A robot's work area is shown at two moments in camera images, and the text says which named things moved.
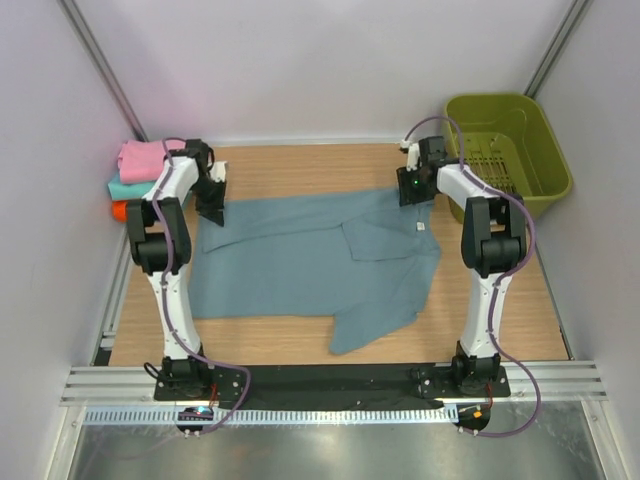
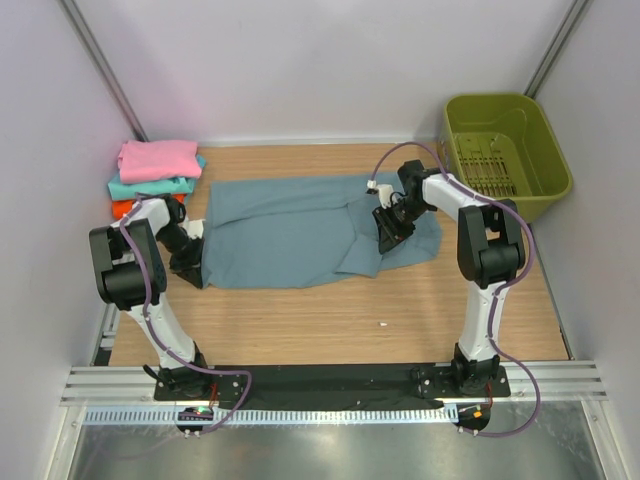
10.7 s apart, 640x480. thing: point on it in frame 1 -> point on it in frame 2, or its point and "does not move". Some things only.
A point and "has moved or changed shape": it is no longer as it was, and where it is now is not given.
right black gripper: x=405 y=193 -> x=388 y=232
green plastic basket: x=503 y=139 does not move
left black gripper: x=214 y=211 -> x=190 y=269
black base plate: x=414 y=386 does not move
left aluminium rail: x=106 y=343 does not move
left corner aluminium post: x=82 y=31 does not move
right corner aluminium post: x=574 y=15 does not move
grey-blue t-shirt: x=354 y=257 has moved or changed shape
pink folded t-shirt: x=140 y=161 does not move
